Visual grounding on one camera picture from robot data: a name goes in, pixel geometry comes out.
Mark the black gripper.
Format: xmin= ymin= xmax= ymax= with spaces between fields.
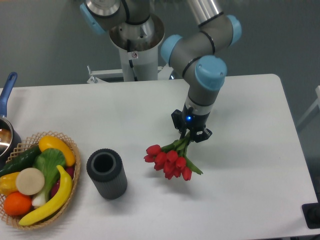
xmin=171 ymin=105 xmax=213 ymax=145

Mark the red tulip bouquet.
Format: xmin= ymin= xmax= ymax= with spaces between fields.
xmin=143 ymin=133 xmax=203 ymax=181

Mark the dark grey ribbed vase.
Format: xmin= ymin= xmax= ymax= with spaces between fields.
xmin=86 ymin=148 xmax=128 ymax=200

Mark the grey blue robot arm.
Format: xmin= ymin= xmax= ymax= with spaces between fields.
xmin=80 ymin=0 xmax=242 ymax=143

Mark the white furniture at right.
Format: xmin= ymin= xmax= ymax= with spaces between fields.
xmin=296 ymin=85 xmax=320 ymax=132

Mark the red vegetable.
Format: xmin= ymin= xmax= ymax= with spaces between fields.
xmin=50 ymin=166 xmax=75 ymax=199

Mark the yellow banana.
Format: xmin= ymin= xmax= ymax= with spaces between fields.
xmin=18 ymin=165 xmax=73 ymax=226

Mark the black device at edge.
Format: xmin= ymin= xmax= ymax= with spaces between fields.
xmin=301 ymin=202 xmax=320 ymax=229

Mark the green bok choy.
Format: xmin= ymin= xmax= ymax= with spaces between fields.
xmin=32 ymin=148 xmax=66 ymax=208

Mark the woven wicker basket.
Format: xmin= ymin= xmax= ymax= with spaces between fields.
xmin=0 ymin=131 xmax=81 ymax=231

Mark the dark green cucumber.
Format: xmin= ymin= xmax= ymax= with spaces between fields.
xmin=0 ymin=145 xmax=41 ymax=177

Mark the beige round disc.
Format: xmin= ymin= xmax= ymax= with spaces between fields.
xmin=15 ymin=167 xmax=45 ymax=196

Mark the yellow bell pepper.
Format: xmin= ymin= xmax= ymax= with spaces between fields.
xmin=0 ymin=172 xmax=20 ymax=196

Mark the orange fruit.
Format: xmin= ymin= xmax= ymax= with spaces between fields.
xmin=3 ymin=191 xmax=32 ymax=216

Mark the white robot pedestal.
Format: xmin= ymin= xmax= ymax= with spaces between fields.
xmin=87 ymin=13 xmax=174 ymax=84

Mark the blue handled saucepan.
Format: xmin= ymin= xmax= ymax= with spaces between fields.
xmin=0 ymin=72 xmax=21 ymax=170

